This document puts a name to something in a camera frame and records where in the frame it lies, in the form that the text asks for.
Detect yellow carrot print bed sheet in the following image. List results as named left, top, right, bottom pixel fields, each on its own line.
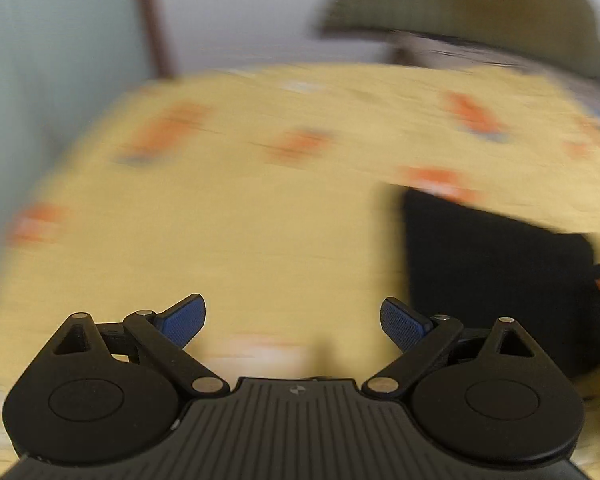
left=0, top=62, right=600, bottom=480

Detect beige patterned pillow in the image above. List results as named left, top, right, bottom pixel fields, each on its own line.
left=387, top=30, right=546, bottom=68

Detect olive padded headboard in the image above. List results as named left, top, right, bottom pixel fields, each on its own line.
left=315, top=0, right=600, bottom=83

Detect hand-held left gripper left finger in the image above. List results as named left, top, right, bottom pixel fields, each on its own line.
left=50, top=292, right=231, bottom=400

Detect black pants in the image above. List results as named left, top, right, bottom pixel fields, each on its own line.
left=402, top=187, right=600, bottom=378

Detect frosted glass flower door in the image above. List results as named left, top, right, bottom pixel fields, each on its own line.
left=0, top=0, right=153, bottom=281

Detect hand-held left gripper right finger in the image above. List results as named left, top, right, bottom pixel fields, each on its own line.
left=362, top=297, right=543, bottom=400

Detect brown wooden door frame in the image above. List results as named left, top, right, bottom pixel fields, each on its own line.
left=131, top=0, right=181, bottom=80

